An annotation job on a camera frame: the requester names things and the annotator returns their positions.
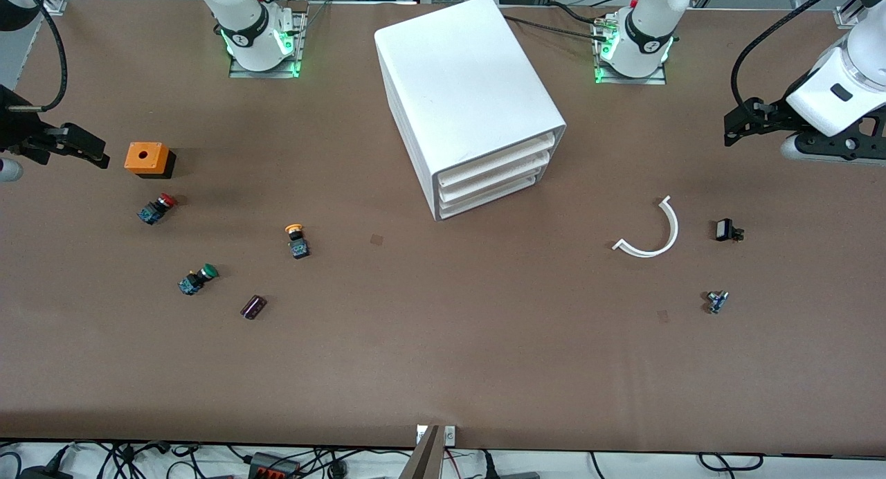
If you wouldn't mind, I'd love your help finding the white curved plastic clip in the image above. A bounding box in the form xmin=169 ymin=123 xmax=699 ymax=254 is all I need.
xmin=612 ymin=195 xmax=680 ymax=259

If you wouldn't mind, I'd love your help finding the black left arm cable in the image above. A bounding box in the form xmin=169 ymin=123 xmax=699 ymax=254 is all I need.
xmin=731 ymin=0 xmax=859 ymax=109

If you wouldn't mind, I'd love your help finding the white drawer cabinet shell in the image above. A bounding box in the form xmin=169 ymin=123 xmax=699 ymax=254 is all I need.
xmin=374 ymin=0 xmax=567 ymax=222

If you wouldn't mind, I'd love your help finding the red push button switch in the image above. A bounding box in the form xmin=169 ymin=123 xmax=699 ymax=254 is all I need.
xmin=136 ymin=193 xmax=178 ymax=226

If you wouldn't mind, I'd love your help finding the white post bracket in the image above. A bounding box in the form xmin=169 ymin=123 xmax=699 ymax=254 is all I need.
xmin=416 ymin=425 xmax=457 ymax=446

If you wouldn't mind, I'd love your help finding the white drawer with scoop front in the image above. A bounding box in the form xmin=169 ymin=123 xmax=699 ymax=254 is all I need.
xmin=435 ymin=134 xmax=557 ymax=188
xmin=437 ymin=151 xmax=552 ymax=204
xmin=440 ymin=168 xmax=546 ymax=221

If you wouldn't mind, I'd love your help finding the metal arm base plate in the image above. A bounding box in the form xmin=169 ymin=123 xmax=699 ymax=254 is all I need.
xmin=593 ymin=19 xmax=667 ymax=86
xmin=228 ymin=10 xmax=307 ymax=79

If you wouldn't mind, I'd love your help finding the green push button switch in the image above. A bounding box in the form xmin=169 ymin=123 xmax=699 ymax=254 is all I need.
xmin=178 ymin=263 xmax=219 ymax=296

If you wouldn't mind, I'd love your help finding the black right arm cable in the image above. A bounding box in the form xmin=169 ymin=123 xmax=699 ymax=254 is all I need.
xmin=19 ymin=0 xmax=69 ymax=113

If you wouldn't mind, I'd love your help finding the brown camera post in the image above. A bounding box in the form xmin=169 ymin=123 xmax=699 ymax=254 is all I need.
xmin=400 ymin=424 xmax=444 ymax=479

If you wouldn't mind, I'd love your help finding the orange button enclosure box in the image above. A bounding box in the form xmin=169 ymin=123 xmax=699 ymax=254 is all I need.
xmin=124 ymin=142 xmax=177 ymax=180

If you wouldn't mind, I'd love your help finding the black cable behind cabinet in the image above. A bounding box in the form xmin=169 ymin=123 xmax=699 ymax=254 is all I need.
xmin=503 ymin=14 xmax=610 ymax=44
xmin=547 ymin=1 xmax=606 ymax=26

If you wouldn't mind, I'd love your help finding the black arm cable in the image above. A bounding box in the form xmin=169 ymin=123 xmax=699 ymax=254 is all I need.
xmin=731 ymin=0 xmax=859 ymax=109
xmin=19 ymin=0 xmax=69 ymax=113

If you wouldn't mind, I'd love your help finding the yellow push button switch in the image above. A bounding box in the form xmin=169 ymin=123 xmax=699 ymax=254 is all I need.
xmin=284 ymin=223 xmax=311 ymax=260

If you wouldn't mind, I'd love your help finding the black orange power strip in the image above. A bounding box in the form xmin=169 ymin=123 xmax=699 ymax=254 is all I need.
xmin=248 ymin=452 xmax=302 ymax=479

